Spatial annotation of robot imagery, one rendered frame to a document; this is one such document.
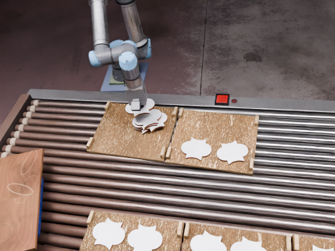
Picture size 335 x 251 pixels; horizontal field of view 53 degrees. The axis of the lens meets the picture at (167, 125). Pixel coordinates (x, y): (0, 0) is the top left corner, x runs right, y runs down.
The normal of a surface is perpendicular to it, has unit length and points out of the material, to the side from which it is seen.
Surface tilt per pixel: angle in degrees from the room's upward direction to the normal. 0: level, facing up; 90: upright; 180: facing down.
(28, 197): 0
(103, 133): 0
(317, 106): 0
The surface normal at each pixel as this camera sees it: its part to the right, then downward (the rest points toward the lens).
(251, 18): -0.13, -0.65
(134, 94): -0.07, 0.76
